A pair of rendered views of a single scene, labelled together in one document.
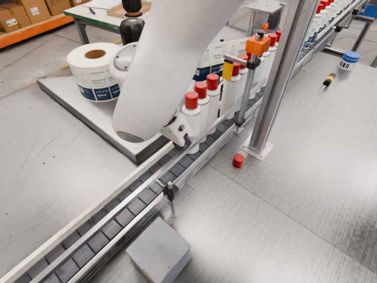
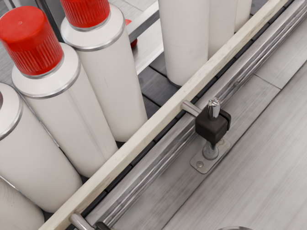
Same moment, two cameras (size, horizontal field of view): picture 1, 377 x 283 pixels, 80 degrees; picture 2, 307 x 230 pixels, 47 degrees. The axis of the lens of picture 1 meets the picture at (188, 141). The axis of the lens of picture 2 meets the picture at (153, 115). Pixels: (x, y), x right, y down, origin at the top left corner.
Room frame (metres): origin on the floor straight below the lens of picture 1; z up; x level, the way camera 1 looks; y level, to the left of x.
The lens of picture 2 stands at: (0.83, -0.06, 1.23)
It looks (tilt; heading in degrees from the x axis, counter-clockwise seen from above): 58 degrees down; 192
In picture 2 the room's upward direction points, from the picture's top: 11 degrees counter-clockwise
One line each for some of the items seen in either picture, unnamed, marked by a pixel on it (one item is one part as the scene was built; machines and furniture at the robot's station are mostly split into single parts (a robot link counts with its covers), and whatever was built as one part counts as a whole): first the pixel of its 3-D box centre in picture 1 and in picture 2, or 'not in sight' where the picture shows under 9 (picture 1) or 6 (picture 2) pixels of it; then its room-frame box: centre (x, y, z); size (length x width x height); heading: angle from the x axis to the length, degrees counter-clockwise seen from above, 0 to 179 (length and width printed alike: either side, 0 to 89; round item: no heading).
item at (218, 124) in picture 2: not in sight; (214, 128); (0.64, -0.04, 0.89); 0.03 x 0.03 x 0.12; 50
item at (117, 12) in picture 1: (132, 9); not in sight; (2.02, 0.46, 0.82); 0.34 x 0.24 x 0.03; 154
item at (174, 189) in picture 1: (165, 195); not in sight; (0.28, 0.06, 0.91); 0.07 x 0.03 x 0.16; 50
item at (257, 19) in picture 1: (260, 40); not in sight; (0.96, -0.30, 1.01); 0.14 x 0.13 x 0.26; 140
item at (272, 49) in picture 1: (265, 62); not in sight; (0.83, -0.30, 0.98); 0.05 x 0.05 x 0.20
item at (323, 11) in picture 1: (316, 23); not in sight; (1.24, -0.66, 0.98); 0.05 x 0.05 x 0.20
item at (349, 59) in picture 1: (349, 60); not in sight; (1.06, -0.81, 0.87); 0.07 x 0.07 x 0.07
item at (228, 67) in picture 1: (227, 70); not in sight; (0.57, -0.11, 1.09); 0.03 x 0.01 x 0.06; 50
